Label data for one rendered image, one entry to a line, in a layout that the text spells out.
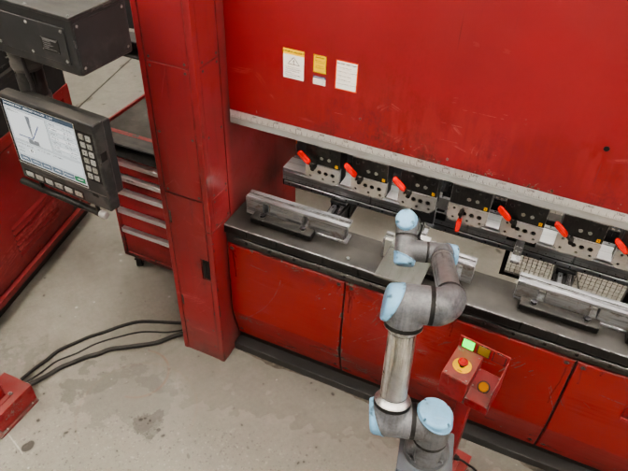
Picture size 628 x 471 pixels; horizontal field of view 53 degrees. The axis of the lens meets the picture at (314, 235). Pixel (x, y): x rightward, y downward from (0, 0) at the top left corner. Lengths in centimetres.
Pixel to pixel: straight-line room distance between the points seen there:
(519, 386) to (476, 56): 140
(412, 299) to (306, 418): 152
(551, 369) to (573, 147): 95
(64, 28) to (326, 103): 93
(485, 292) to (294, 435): 117
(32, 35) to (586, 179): 185
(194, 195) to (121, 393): 118
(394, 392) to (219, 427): 139
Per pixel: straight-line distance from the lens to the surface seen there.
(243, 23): 243
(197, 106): 242
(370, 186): 250
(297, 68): 238
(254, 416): 320
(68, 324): 377
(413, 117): 228
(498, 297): 263
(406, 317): 181
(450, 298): 183
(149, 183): 341
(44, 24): 217
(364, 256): 269
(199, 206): 271
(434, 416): 204
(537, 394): 285
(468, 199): 239
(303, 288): 286
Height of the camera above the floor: 267
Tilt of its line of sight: 40 degrees down
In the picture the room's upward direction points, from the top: 2 degrees clockwise
